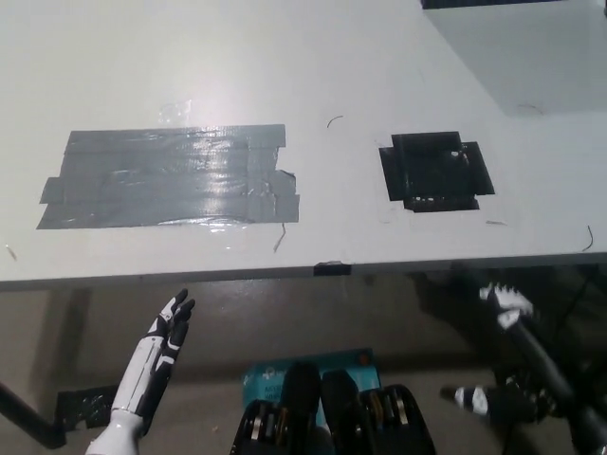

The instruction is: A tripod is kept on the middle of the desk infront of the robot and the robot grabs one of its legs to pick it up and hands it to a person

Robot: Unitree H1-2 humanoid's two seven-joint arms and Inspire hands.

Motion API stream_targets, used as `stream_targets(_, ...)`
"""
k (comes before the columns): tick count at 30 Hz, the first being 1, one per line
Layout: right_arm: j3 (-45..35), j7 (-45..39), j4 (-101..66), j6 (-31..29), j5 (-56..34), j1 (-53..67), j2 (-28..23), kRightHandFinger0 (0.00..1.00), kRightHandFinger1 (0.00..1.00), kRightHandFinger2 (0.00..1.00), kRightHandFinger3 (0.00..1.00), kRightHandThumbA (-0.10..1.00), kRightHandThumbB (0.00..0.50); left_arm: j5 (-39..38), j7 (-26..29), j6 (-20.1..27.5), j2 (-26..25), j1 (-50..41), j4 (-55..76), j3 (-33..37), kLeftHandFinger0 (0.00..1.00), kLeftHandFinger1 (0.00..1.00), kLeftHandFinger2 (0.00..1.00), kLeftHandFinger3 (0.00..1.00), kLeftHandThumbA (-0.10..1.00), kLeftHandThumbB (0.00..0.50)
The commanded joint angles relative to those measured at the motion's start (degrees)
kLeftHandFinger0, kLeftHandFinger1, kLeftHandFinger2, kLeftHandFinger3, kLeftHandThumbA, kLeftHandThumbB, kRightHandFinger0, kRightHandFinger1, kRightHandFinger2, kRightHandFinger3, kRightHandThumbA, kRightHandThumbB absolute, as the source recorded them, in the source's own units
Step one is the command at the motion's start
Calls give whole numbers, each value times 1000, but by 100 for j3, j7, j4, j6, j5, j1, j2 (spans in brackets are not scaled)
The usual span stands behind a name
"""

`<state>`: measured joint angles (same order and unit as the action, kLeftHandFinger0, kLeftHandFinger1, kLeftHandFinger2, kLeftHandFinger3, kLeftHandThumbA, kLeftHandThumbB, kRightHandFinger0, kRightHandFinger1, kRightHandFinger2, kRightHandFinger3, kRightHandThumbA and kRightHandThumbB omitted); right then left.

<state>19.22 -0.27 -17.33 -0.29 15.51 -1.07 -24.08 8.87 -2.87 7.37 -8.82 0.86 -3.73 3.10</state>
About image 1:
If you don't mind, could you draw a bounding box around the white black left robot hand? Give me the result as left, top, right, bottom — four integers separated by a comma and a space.
110, 288, 197, 435

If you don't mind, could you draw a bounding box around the grey duct tape patch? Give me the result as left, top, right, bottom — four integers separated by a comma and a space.
36, 123, 302, 231

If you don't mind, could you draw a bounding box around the black angled table leg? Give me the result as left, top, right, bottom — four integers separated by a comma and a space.
0, 381, 66, 450

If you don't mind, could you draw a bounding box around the black tape square patch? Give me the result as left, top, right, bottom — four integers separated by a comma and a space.
377, 131, 496, 213

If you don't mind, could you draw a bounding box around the black crumpled tape on floor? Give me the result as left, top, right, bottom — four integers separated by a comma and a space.
56, 385, 118, 430

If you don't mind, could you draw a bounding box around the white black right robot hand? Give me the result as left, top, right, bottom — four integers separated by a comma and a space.
439, 282, 587, 428

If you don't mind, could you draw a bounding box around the clear tape piece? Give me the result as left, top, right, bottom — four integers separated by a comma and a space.
158, 98, 193, 124

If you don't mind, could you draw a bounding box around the black flat object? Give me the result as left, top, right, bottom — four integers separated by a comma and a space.
419, 0, 570, 10

